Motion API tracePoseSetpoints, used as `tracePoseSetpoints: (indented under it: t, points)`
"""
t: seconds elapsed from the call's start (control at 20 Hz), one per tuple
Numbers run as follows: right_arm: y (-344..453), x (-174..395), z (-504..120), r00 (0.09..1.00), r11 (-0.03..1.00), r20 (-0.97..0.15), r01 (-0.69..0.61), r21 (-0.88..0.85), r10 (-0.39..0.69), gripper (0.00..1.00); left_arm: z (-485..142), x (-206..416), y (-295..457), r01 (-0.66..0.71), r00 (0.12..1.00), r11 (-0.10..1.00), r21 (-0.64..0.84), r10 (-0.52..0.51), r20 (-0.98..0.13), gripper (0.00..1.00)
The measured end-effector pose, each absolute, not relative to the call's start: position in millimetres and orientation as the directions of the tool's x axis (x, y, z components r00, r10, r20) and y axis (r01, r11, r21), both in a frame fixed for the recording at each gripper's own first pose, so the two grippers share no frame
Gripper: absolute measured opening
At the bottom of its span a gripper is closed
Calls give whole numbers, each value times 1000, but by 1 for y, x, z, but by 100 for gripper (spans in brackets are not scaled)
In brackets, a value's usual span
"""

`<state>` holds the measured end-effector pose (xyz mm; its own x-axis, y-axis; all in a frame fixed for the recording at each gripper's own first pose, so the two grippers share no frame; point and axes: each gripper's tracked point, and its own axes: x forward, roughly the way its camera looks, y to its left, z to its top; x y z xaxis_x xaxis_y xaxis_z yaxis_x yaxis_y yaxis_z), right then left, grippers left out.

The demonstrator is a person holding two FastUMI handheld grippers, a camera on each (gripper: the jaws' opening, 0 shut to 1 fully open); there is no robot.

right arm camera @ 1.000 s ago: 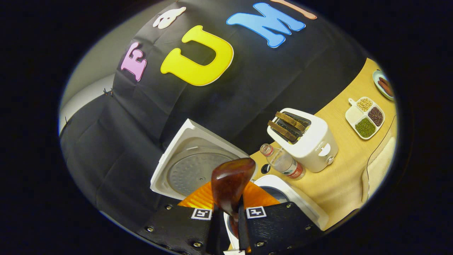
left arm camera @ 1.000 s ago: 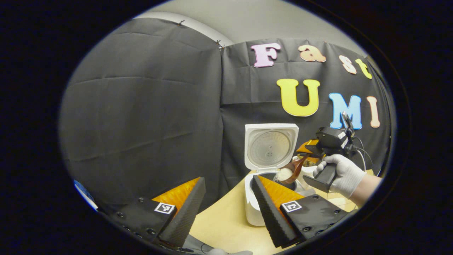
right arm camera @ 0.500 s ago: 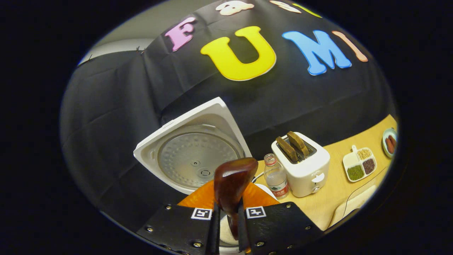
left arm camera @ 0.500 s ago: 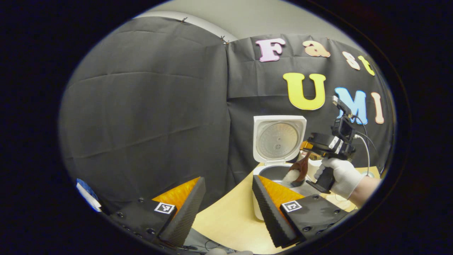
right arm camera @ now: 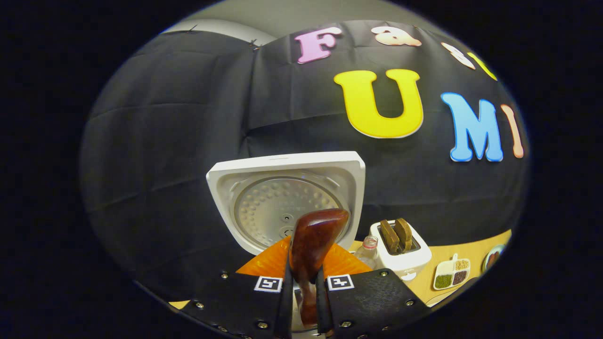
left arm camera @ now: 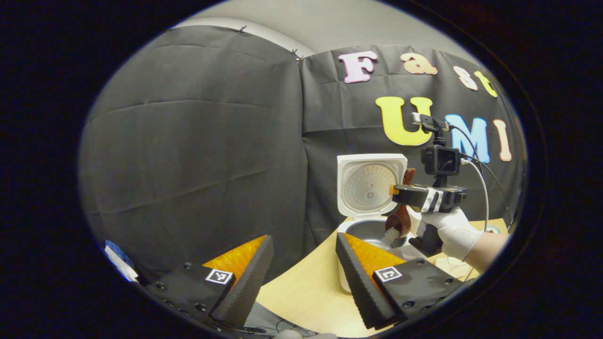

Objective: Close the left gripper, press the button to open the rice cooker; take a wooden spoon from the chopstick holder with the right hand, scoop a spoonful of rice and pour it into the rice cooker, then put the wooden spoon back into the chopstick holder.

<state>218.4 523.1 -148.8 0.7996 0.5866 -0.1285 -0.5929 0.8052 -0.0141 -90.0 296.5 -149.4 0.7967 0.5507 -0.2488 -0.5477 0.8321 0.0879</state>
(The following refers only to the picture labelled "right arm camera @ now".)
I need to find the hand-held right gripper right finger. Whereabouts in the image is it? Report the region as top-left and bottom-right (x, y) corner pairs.
(315, 242), (432, 339)

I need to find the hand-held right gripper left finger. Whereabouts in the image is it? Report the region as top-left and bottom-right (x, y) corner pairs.
(181, 235), (293, 339)

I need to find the brown wooden spoon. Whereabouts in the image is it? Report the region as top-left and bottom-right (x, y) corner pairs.
(290, 209), (350, 328)

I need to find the white rice cooker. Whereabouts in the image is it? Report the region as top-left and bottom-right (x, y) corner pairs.
(206, 151), (366, 332)

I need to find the clear plastic bottle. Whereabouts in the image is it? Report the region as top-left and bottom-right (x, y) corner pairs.
(354, 235), (379, 269)

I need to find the white toaster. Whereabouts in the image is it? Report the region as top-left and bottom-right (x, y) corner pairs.
(370, 218), (432, 281)

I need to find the brown bread slice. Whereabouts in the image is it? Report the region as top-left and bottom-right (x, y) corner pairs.
(380, 219), (401, 255)
(395, 218), (413, 252)

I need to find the white divided grain dish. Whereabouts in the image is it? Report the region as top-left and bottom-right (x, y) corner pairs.
(432, 254), (472, 290)

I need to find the pale green plate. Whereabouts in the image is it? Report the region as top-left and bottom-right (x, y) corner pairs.
(483, 244), (507, 274)

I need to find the black backdrop cloth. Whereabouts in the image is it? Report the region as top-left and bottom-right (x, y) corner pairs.
(79, 20), (529, 302)

